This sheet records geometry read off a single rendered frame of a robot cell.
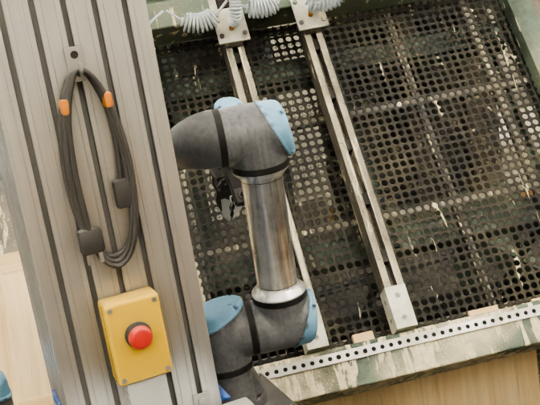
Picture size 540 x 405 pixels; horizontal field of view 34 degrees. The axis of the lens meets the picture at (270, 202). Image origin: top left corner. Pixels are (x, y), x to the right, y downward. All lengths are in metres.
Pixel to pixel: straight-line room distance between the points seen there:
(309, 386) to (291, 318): 0.63
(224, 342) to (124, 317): 0.51
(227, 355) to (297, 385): 0.62
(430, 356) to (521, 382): 0.51
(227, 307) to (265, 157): 0.34
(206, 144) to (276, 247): 0.27
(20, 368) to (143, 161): 1.25
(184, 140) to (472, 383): 1.50
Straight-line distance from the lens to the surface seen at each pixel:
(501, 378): 2.94
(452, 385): 2.88
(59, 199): 1.37
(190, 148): 1.71
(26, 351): 2.55
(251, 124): 1.70
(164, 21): 2.88
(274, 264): 1.81
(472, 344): 2.58
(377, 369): 2.50
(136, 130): 1.39
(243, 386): 1.90
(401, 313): 2.53
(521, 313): 2.65
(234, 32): 2.84
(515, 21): 3.13
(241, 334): 1.85
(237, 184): 2.25
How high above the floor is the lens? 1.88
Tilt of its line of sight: 13 degrees down
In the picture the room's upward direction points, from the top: 9 degrees counter-clockwise
